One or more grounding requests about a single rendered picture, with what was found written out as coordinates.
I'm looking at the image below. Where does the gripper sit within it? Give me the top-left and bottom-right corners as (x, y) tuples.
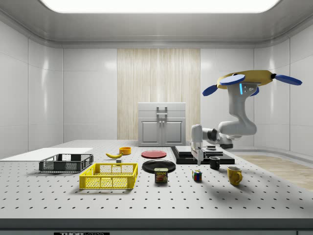
(190, 141), (205, 166)

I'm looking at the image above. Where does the black mug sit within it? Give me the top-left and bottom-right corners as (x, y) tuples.
(209, 156), (221, 170)

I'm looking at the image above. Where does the black stove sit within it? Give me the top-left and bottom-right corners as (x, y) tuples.
(170, 144), (236, 165)

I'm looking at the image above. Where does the yellow mug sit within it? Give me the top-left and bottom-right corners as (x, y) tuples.
(227, 166), (243, 187)

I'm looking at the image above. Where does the flat-sided can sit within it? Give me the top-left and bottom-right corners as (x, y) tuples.
(154, 167), (169, 184)

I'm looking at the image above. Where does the red plate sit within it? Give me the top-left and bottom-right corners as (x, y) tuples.
(141, 150), (167, 159)

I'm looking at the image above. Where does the white cabinet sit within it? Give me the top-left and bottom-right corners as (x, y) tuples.
(137, 102), (187, 147)

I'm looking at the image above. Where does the black plate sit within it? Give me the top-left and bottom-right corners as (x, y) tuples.
(142, 160), (177, 173)

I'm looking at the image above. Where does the drone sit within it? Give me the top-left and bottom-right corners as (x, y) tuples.
(202, 70), (303, 97)

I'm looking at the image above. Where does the yellow basket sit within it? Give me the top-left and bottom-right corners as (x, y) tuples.
(79, 163), (139, 190)

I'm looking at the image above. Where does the dark grey basket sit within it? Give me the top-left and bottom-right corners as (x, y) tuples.
(39, 153), (94, 174)

